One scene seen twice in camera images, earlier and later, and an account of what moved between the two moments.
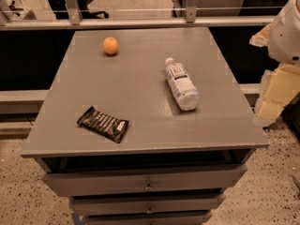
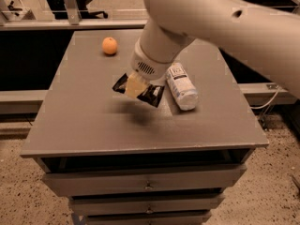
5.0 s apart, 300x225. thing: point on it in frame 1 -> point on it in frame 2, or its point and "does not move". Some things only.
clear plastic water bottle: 183,87 does not move
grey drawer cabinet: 143,127 does not move
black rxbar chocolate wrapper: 112,127 -> 151,95
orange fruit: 111,45 does not move
